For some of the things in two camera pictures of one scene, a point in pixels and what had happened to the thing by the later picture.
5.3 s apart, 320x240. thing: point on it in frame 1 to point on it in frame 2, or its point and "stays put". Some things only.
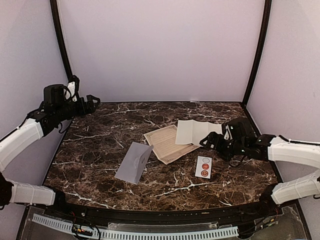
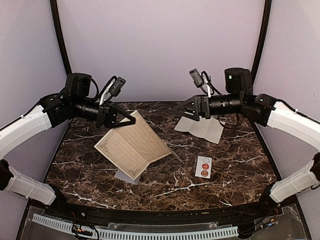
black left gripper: [83, 110] to [107, 114]
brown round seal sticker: [204, 173] stays put
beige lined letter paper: [163, 141] to [129, 147]
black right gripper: [212, 136] to [202, 107]
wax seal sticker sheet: [203, 167] stays put
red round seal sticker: [205, 166] stays put
